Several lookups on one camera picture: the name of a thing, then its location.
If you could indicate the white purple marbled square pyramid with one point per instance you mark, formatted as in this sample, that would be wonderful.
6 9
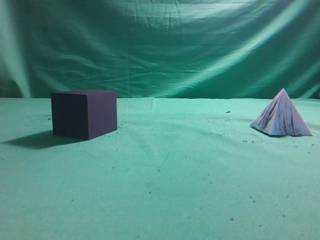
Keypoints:
281 118

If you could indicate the green table cloth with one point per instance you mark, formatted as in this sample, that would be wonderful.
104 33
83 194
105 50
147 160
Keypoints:
176 169

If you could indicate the green backdrop cloth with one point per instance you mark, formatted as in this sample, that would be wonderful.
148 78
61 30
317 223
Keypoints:
193 49

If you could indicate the dark purple cube block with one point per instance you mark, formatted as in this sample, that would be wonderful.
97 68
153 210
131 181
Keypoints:
84 114

